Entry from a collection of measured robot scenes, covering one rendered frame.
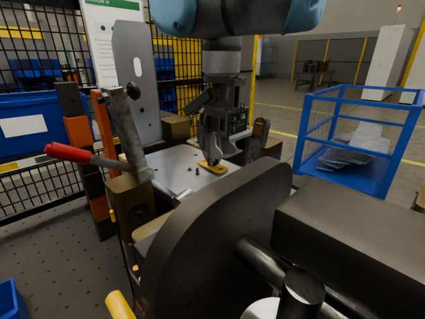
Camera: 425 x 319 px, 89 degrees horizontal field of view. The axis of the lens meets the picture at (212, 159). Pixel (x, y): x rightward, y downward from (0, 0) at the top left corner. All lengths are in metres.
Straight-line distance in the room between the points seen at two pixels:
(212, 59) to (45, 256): 0.76
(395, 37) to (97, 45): 7.68
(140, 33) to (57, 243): 0.71
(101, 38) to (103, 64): 0.08
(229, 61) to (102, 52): 0.60
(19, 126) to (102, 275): 0.45
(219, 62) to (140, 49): 0.32
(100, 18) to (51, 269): 0.82
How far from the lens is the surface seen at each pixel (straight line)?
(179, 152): 0.65
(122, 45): 0.68
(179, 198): 0.26
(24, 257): 0.93
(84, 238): 0.89
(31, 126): 0.72
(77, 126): 0.67
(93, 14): 0.96
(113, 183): 0.43
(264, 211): 0.16
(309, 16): 0.29
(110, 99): 0.37
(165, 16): 0.35
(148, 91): 0.71
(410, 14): 14.39
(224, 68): 0.44
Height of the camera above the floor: 1.26
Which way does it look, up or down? 25 degrees down
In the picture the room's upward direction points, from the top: straight up
